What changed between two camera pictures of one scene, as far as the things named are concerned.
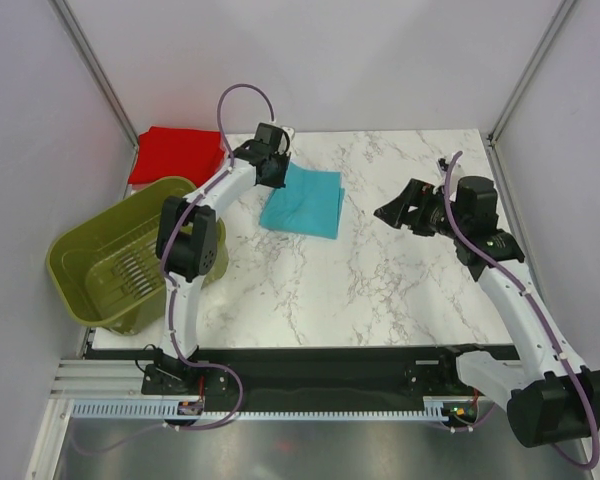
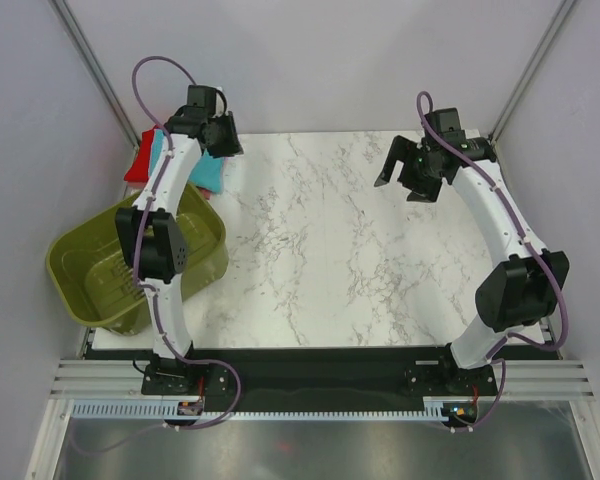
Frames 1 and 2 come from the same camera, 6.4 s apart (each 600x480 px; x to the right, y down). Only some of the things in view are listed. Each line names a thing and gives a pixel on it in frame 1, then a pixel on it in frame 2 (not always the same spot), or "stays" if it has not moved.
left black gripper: x=283 y=158 → x=233 y=147
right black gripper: x=396 y=212 → x=427 y=191
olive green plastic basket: x=108 y=269 stays
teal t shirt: x=311 y=202 → x=207 y=173
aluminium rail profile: x=100 y=379 stays
